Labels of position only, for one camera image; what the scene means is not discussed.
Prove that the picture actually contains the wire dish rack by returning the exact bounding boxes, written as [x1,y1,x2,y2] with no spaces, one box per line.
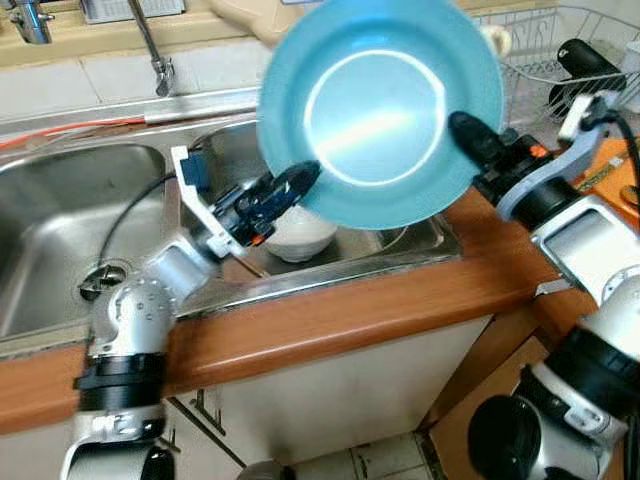
[470,5,640,126]

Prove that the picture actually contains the metal cabinet handle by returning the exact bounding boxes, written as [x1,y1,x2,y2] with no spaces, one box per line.
[188,388,229,438]

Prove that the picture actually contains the stainless steel double sink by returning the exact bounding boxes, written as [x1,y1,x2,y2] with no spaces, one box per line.
[0,95,463,356]

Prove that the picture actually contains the light patterned chopsticks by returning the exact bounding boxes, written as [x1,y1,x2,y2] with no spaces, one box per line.
[575,155,626,193]

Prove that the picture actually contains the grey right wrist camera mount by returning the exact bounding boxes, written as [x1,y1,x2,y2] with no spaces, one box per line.
[497,90,626,223]

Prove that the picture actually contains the cream mug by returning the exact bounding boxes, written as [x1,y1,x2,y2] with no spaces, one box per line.
[478,25,513,59]

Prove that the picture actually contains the orange bowl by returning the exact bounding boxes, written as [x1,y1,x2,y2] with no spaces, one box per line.
[598,138,640,201]

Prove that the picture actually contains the orange plate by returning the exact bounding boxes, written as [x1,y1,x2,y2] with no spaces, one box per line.
[570,150,640,216]

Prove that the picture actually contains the white cabinet door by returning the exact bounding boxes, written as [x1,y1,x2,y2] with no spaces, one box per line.
[165,315,496,466]

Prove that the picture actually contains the teal plate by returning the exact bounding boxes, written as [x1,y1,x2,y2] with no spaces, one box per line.
[256,0,506,231]

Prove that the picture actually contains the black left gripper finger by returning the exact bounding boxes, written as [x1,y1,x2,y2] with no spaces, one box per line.
[262,159,324,216]

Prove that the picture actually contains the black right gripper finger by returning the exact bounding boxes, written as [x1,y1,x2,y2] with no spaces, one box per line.
[447,109,513,173]

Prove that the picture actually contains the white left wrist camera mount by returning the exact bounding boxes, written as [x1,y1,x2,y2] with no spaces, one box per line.
[170,145,251,259]

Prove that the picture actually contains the white ribbed tray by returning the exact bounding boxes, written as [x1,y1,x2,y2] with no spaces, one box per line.
[80,0,187,23]

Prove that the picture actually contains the beige cloth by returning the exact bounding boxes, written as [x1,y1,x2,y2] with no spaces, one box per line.
[208,0,291,46]

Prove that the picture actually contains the chrome tap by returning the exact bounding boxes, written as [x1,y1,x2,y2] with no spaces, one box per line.
[10,0,56,46]

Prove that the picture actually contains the chrome sink faucet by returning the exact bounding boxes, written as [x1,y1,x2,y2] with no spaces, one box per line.
[125,0,176,98]

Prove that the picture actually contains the sink drain strainer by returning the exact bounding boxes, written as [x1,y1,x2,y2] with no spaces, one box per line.
[78,262,131,301]

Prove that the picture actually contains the black flask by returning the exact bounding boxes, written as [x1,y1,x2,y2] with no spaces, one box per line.
[548,38,626,113]

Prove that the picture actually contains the orange hose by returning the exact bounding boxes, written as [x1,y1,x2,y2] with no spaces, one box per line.
[0,115,146,151]

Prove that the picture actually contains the plain chopsticks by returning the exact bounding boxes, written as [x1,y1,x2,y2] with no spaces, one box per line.
[238,255,269,279]

